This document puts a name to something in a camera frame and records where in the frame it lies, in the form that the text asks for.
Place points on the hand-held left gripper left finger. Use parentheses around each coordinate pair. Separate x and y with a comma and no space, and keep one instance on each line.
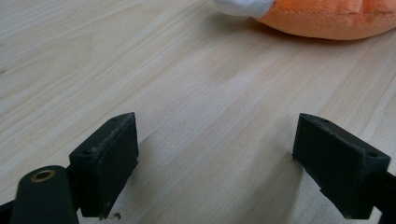
(104,165)

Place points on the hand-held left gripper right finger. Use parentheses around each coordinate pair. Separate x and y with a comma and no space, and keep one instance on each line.
(341,168)

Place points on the orange and white plush toy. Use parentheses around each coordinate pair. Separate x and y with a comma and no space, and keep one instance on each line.
(323,18)

